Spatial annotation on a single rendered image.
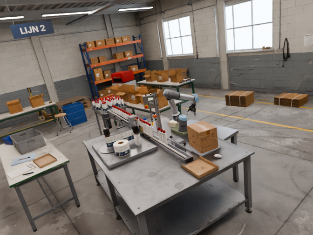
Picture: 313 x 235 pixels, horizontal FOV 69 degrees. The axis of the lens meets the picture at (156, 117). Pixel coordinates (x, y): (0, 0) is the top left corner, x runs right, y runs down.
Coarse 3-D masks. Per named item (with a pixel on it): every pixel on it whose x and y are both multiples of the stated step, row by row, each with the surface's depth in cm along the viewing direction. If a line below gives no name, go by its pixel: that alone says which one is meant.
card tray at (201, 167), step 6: (192, 162) 257; (198, 162) 255; (204, 162) 253; (210, 162) 246; (186, 168) 243; (192, 168) 245; (198, 168) 243; (204, 168) 242; (210, 168) 240; (216, 168) 236; (192, 174) 235; (198, 174) 233; (204, 174) 229
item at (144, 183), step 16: (128, 128) 393; (224, 144) 285; (96, 160) 299; (144, 160) 279; (160, 160) 273; (176, 160) 267; (224, 160) 251; (240, 160) 248; (112, 176) 257; (128, 176) 252; (144, 176) 246; (160, 176) 242; (176, 176) 237; (192, 176) 233; (208, 176) 228; (128, 192) 225; (144, 192) 221; (160, 192) 217; (176, 192) 213; (144, 208) 199
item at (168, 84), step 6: (138, 84) 856; (144, 84) 827; (150, 84) 798; (156, 84) 762; (162, 84) 739; (168, 84) 720; (174, 84) 705; (180, 84) 693; (186, 84) 716; (192, 84) 733; (192, 90) 742
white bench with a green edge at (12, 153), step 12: (48, 144) 392; (0, 156) 375; (12, 156) 367; (36, 156) 351; (60, 156) 337; (12, 168) 325; (36, 168) 312; (48, 168) 307; (60, 168) 320; (12, 180) 291; (24, 180) 289; (72, 192) 336; (24, 204) 298; (60, 204) 329; (36, 216) 311; (36, 228) 312
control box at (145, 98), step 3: (144, 96) 318; (147, 96) 317; (150, 96) 316; (153, 96) 316; (144, 99) 319; (147, 99) 318; (144, 102) 320; (147, 102) 320; (144, 105) 322; (147, 105) 321; (150, 105) 321; (153, 105) 320; (144, 108) 324; (147, 108) 323; (150, 108) 323
